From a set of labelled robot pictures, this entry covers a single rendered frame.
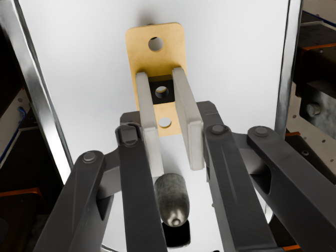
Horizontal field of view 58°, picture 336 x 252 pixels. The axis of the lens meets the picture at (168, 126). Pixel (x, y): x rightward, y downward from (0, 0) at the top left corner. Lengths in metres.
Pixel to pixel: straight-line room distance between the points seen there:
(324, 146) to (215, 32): 0.59
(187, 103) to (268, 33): 0.12
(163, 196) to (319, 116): 0.16
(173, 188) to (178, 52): 0.14
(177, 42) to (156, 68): 0.02
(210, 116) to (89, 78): 0.12
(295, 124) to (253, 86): 0.45
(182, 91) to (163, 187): 0.14
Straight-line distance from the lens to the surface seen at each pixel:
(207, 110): 0.17
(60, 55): 0.25
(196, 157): 0.15
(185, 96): 0.16
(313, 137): 0.76
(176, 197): 0.28
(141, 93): 0.17
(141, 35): 0.20
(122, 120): 0.17
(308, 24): 0.48
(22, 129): 0.54
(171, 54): 0.21
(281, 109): 0.30
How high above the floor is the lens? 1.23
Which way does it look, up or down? 58 degrees down
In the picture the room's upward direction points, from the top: 168 degrees clockwise
